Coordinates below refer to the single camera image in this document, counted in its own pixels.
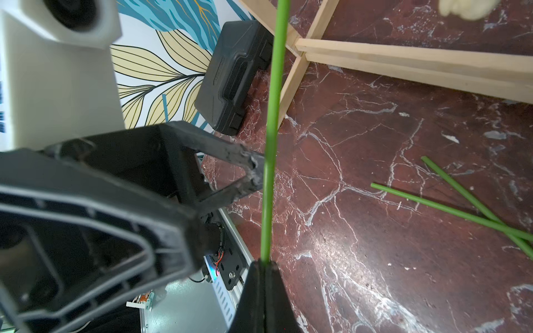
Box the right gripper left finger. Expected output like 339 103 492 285
228 261 265 333

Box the orange cream tulip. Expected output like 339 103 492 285
371 183 532 242

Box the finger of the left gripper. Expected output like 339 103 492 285
195 170 264 217
158 122 265 171

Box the black plastic case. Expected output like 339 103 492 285
194 20 273 136

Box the yellow tulip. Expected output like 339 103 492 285
421 156 532 259

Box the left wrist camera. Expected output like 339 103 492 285
1 1 124 151

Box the wooden clothes rack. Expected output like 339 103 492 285
242 1 532 129

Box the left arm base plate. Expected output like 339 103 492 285
206 223 248 291

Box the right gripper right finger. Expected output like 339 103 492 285
264 262 301 333

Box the cream white tulip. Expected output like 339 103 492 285
438 0 501 21

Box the pink tulip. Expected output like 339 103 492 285
260 0 290 265

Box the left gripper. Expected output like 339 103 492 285
1 125 208 332

